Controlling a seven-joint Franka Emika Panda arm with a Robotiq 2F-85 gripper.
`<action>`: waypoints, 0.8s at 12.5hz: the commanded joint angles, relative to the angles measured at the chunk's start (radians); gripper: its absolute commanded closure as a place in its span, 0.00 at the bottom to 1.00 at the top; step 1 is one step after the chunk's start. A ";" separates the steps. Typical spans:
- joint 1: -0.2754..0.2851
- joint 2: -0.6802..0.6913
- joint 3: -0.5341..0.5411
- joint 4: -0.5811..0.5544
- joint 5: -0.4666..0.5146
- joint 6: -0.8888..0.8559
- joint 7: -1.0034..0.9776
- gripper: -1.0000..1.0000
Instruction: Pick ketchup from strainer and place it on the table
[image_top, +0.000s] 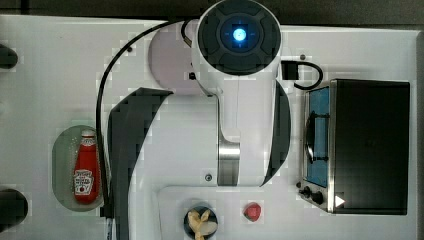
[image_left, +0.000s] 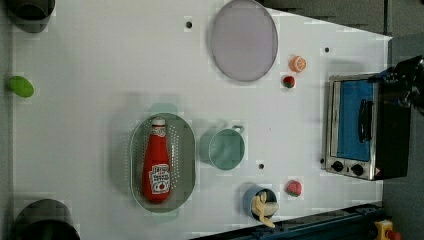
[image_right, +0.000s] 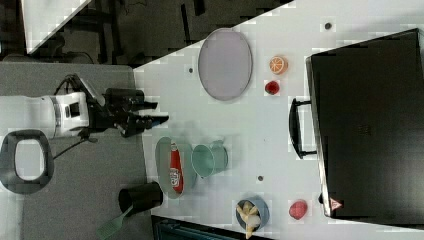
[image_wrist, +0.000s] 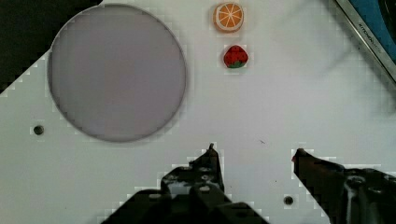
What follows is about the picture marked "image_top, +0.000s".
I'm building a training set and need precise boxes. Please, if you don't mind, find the peeled banana toy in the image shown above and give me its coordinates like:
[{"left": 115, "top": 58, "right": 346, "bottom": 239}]
[{"left": 188, "top": 209, "right": 218, "bottom": 240}]

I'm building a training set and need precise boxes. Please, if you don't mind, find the red ketchup bottle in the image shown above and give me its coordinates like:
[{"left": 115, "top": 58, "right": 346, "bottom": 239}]
[{"left": 73, "top": 129, "right": 100, "bottom": 204}]

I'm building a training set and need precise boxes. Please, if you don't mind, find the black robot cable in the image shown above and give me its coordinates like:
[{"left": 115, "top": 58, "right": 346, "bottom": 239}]
[{"left": 95, "top": 19, "right": 188, "bottom": 219}]

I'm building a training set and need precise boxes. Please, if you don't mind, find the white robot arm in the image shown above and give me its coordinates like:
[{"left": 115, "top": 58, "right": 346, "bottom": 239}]
[{"left": 191, "top": 0, "right": 282, "bottom": 186}]

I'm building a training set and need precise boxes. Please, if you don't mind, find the red strawberry toy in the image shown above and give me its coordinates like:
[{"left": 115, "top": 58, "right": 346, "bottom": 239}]
[{"left": 243, "top": 202, "right": 262, "bottom": 222}]

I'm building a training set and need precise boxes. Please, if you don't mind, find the black toaster oven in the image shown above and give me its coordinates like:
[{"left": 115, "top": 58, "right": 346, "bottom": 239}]
[{"left": 296, "top": 79, "right": 410, "bottom": 215}]

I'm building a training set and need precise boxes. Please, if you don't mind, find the green oval strainer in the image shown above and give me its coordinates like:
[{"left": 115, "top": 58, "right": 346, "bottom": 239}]
[{"left": 52, "top": 125, "right": 103, "bottom": 212}]

